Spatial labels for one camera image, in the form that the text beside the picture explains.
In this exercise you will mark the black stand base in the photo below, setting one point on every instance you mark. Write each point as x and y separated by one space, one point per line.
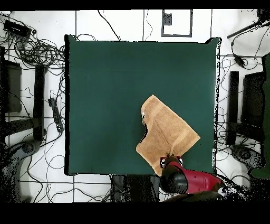
28 146
245 155

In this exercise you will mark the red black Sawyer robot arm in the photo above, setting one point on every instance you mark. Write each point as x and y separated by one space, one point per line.
198 181

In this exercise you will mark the black power adapter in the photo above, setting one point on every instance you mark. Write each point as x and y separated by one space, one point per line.
239 60

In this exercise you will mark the long black bar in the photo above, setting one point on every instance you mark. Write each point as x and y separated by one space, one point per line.
233 105
39 101

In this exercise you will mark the black power strip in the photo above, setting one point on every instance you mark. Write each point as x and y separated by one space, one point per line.
56 114

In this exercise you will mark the black electronics box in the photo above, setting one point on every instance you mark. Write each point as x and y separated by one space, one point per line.
16 28

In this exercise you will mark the tan terry towel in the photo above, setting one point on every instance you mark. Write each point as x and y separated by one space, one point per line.
166 131

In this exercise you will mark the black tripod leg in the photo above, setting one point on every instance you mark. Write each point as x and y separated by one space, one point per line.
242 30

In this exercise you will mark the black flat panel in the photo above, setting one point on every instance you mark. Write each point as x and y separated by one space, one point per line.
253 99
12 86

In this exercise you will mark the dark green table cloth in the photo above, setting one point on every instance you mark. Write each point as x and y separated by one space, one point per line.
95 84

